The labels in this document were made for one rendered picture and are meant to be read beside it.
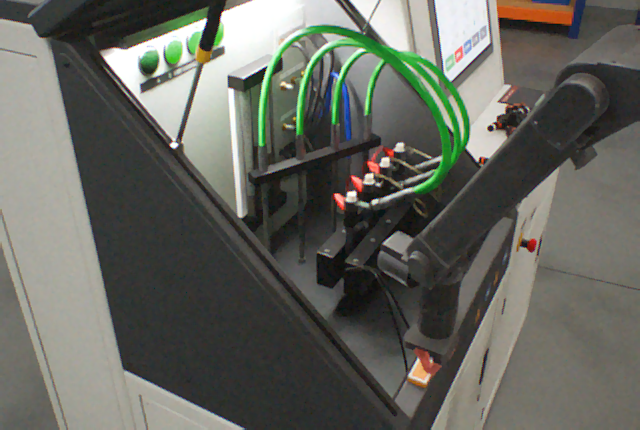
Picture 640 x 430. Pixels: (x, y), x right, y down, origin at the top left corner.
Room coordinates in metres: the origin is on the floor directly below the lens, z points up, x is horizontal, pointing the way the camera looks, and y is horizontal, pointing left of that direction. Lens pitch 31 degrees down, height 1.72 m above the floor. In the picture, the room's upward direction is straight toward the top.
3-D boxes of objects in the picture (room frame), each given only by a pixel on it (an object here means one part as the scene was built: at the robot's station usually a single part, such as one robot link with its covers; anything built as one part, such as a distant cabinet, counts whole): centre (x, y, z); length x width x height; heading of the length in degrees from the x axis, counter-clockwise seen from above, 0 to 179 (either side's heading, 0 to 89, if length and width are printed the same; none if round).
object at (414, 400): (0.91, -0.27, 0.87); 0.62 x 0.04 x 0.16; 151
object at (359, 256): (1.13, -0.12, 0.91); 0.34 x 0.10 x 0.15; 151
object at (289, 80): (1.36, 0.05, 1.20); 0.13 x 0.03 x 0.31; 151
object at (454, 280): (0.71, -0.17, 1.14); 0.07 x 0.06 x 0.07; 42
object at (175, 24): (1.15, 0.17, 1.43); 0.54 x 0.03 x 0.02; 151
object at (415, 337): (0.71, -0.18, 1.08); 0.10 x 0.07 x 0.07; 151
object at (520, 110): (1.60, -0.55, 1.01); 0.23 x 0.11 x 0.06; 151
